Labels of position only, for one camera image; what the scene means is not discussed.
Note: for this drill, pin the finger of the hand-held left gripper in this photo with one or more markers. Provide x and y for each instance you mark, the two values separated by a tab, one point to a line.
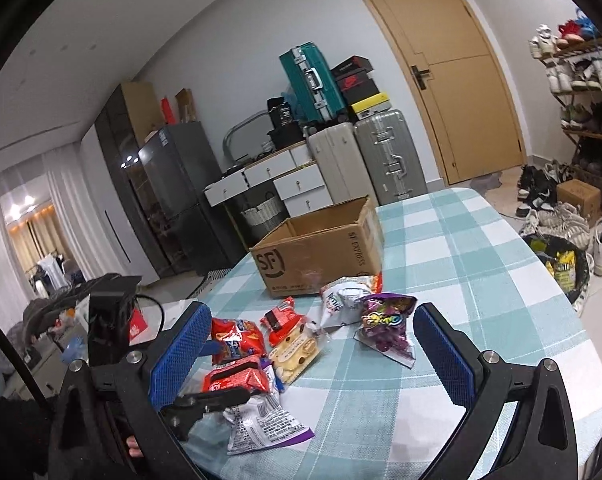
206	402
212	348

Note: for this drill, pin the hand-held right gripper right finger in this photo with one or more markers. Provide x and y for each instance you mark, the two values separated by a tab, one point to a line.
441	360

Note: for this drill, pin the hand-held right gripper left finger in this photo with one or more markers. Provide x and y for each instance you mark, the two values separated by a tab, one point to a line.
181	355

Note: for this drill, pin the red and blue snack packet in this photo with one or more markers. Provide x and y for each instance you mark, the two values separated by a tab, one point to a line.
238	340

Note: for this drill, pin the purple candy packet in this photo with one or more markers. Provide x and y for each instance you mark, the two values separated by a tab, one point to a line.
386	330

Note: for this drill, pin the purple packet with white label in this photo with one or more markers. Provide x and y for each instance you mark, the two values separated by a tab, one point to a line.
266	430

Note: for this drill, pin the clear biscuit packet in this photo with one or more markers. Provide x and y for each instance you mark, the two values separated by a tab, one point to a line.
296	355

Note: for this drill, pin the person's left hand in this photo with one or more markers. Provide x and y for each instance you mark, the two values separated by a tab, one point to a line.
132	447

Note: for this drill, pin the red paper bag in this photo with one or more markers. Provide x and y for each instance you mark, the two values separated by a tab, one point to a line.
137	327

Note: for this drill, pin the pile of household clutter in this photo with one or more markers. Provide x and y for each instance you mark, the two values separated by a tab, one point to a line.
46	325

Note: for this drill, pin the white and blue snack packet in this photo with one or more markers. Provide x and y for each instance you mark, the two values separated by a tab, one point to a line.
271	372

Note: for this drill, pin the hanging clothes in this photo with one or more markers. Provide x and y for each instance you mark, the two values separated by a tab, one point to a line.
48	272

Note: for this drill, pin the small red snack packet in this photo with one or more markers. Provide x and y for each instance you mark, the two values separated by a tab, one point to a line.
281	320

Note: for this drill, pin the black pole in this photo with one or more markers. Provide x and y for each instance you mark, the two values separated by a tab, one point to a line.
11	350

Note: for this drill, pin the white curtain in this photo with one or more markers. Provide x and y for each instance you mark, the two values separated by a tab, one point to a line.
66	210

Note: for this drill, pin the woven laundry basket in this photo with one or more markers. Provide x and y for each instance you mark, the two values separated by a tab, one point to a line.
261	217

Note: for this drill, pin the dark refrigerator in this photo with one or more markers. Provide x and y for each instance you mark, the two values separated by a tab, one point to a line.
181	185

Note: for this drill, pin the black trash bin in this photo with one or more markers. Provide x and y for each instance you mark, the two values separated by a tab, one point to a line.
563	270

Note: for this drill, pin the black glass cabinet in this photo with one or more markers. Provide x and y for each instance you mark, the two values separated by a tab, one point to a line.
116	160

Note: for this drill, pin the scattered sneakers pile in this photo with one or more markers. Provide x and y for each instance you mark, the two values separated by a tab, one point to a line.
561	220

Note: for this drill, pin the white drawer cabinet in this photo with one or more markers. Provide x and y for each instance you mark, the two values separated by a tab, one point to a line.
301	182

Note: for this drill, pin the large brown cardboard box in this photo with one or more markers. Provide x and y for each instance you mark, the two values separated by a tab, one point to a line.
141	110

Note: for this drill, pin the small brown cardboard box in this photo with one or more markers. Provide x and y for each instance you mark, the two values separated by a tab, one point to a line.
578	202

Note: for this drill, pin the grey suitcase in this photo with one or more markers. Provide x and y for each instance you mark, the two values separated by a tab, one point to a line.
386	155

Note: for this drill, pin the red folded item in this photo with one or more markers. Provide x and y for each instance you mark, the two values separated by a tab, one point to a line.
168	110

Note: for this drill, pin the metal framed folding board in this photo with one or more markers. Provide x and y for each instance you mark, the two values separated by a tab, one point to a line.
241	135

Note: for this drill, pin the narrow brown cardboard box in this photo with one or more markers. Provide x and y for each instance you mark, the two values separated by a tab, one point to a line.
185	105

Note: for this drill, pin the beige suitcase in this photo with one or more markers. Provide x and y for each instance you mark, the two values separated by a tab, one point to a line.
338	160

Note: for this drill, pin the black bag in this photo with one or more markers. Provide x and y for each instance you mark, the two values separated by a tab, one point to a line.
286	120

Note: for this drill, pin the black and yellow shoe box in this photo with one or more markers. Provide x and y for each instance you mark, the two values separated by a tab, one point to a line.
368	105

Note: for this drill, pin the wooden shoe rack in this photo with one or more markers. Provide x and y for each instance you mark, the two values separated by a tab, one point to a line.
593	135

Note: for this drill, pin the wooden door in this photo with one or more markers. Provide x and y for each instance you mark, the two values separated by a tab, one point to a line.
456	85

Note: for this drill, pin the teal suitcase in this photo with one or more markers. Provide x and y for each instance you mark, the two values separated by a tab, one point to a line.
311	80

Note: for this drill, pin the red and black shoe box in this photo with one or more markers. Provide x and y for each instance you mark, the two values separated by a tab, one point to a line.
355	82

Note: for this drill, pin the rows of stored shoes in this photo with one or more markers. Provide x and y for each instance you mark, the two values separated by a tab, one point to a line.
586	75

